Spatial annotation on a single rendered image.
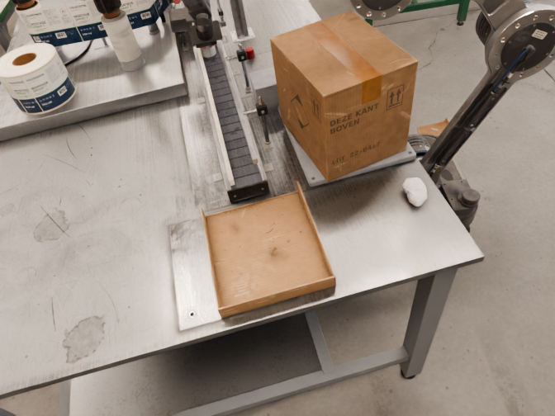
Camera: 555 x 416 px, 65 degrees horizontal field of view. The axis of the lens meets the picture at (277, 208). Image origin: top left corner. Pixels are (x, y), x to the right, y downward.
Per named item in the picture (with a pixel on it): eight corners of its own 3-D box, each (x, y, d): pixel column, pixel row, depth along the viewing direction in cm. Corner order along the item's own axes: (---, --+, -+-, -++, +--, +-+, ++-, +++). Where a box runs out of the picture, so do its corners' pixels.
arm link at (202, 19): (208, 16, 124) (204, -12, 125) (168, 21, 123) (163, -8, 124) (211, 37, 136) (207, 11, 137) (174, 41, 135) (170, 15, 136)
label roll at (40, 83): (24, 87, 158) (-1, 50, 147) (78, 74, 159) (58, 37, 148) (14, 120, 145) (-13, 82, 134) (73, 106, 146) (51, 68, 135)
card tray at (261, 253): (203, 216, 114) (200, 206, 111) (299, 191, 116) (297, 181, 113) (221, 318, 94) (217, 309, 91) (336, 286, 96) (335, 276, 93)
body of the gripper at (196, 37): (187, 29, 143) (185, 17, 136) (218, 22, 144) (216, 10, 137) (192, 47, 143) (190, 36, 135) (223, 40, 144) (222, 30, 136)
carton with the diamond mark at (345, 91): (281, 120, 132) (268, 37, 112) (350, 94, 137) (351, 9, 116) (328, 182, 113) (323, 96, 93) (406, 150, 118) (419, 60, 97)
